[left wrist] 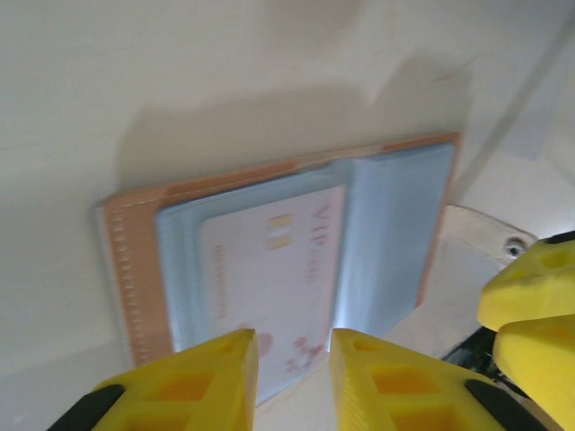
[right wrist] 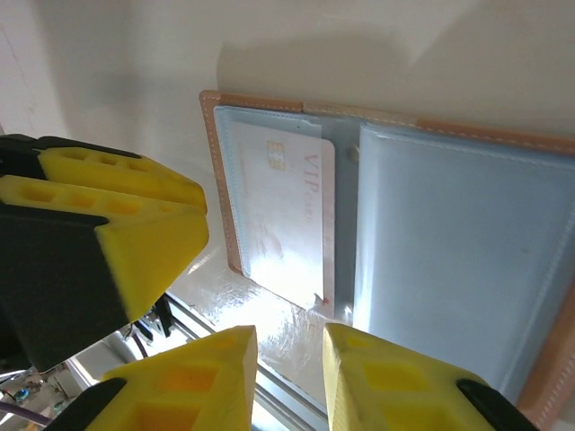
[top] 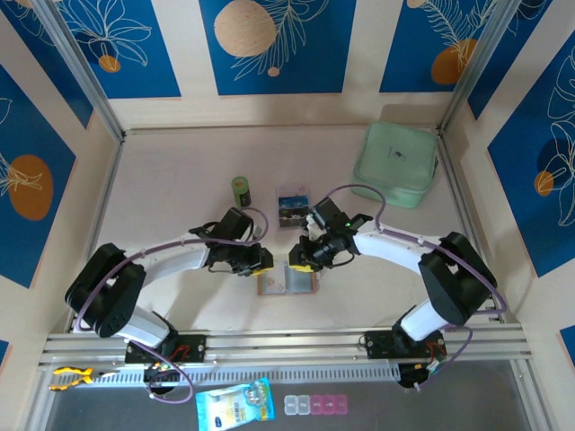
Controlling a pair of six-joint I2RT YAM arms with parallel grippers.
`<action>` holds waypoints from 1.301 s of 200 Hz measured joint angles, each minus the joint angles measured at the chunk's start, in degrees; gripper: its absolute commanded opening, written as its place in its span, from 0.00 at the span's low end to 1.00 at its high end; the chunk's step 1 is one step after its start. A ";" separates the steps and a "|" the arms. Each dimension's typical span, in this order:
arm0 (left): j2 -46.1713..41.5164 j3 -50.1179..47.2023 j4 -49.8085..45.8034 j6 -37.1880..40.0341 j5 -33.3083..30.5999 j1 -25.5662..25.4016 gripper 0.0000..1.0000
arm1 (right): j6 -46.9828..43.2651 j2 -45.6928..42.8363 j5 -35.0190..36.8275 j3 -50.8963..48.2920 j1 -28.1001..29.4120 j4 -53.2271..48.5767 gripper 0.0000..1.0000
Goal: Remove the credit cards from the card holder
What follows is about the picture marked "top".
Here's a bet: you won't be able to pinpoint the blue white snack packet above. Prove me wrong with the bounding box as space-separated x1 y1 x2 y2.
195 376 276 431

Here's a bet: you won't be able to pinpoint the aluminium table side rail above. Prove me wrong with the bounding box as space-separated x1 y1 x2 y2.
438 128 504 324
66 134 125 333

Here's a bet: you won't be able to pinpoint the clear acrylic card stand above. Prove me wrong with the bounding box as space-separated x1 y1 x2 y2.
274 182 314 230

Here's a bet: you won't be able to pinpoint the yellow black pliers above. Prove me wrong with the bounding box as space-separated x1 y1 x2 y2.
49 365 120 391

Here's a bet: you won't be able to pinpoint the aluminium mounting rail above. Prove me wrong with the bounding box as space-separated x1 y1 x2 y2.
38 325 534 372

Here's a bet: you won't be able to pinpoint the aluminium frame post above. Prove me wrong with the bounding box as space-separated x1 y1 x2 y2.
31 0 127 141
438 0 520 136

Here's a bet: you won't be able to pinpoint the green cylindrical can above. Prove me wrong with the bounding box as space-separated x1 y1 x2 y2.
231 175 252 209

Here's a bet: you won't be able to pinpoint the white pink card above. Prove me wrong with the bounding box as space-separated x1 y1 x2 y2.
260 272 286 294

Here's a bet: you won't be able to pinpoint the mint green zip pouch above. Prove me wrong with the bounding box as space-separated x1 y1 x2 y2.
349 120 439 210

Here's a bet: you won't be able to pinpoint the grey slotted cable duct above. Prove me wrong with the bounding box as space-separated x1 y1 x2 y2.
92 364 401 387

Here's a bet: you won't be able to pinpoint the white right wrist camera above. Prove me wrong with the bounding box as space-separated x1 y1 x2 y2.
304 213 325 240

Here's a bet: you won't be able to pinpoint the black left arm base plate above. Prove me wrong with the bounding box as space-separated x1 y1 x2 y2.
124 334 208 365

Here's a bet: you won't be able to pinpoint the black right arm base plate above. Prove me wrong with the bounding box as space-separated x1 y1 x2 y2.
364 330 448 360

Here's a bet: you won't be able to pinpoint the blue card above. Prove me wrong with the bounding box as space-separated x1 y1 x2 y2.
279 196 312 212

